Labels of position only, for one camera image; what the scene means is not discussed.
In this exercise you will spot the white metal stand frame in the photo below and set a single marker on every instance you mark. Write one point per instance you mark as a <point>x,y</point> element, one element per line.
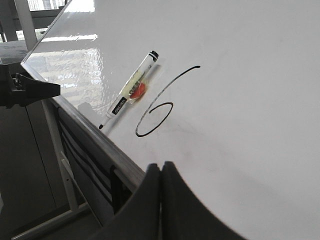
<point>69,184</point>

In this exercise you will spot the red round magnet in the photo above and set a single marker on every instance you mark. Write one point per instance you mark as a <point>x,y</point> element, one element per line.
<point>140,90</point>

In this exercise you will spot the grey aluminium whiteboard frame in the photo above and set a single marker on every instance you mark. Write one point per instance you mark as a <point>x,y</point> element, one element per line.
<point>96,155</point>

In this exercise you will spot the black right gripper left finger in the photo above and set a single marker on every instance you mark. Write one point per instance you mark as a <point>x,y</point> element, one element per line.
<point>138,219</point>

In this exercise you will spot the white black whiteboard marker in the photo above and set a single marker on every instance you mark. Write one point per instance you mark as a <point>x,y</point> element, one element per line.
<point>131,86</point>

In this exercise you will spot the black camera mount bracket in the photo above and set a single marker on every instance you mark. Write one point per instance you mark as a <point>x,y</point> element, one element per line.
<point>23,90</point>

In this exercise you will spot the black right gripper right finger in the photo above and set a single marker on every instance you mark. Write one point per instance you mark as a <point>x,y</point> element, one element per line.
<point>183,216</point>

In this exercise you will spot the white whiteboard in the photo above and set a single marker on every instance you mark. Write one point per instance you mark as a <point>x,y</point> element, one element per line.
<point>233,99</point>

